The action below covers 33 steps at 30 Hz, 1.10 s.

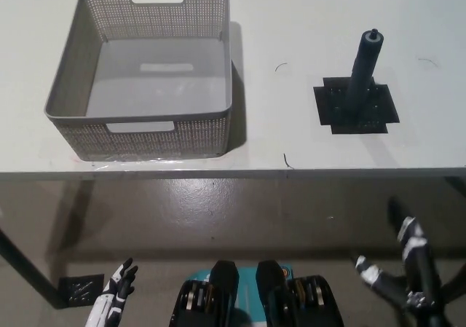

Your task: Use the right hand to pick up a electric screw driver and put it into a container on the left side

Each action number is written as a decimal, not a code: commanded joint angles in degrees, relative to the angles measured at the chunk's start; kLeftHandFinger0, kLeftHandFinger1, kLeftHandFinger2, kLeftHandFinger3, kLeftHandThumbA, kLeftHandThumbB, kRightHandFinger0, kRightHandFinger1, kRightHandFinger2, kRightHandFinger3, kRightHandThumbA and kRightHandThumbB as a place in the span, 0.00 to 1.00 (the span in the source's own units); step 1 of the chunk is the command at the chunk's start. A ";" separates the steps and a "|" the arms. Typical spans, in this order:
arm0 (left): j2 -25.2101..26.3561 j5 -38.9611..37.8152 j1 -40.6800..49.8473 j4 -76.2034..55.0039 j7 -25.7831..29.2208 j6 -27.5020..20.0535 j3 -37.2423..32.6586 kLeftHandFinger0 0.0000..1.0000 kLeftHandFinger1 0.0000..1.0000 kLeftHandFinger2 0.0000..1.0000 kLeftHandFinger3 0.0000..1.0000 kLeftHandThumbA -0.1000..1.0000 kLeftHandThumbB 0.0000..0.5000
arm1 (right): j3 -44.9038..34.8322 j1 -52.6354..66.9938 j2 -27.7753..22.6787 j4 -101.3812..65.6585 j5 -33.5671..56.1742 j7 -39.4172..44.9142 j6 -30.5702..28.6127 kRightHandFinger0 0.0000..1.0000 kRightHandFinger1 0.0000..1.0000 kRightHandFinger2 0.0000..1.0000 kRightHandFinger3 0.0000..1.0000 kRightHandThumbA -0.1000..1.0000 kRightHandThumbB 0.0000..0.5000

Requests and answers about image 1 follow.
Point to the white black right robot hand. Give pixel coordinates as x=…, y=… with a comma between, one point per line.
x=415, y=254

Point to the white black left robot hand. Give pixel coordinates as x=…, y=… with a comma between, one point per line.
x=111, y=298

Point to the dark cylindrical electric screwdriver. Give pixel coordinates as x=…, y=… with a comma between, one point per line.
x=360, y=72

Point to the black floor tape patch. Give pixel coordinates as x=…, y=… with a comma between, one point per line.
x=82, y=290

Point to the dark metal table leg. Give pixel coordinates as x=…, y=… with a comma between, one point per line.
x=455, y=279
x=29, y=268

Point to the dark metal table brace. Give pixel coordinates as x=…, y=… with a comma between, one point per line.
x=457, y=185

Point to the clear adhesive tape strip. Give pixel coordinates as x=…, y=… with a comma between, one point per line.
x=138, y=163

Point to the black ribbed right body block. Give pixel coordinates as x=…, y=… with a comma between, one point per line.
x=276, y=294

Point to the thin dark thread scrap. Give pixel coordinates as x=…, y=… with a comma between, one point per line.
x=426, y=60
x=287, y=161
x=281, y=65

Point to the grey perforated plastic basket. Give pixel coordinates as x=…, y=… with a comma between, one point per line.
x=109, y=97

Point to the black cross-shaped base plate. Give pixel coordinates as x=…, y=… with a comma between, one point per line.
x=378, y=117

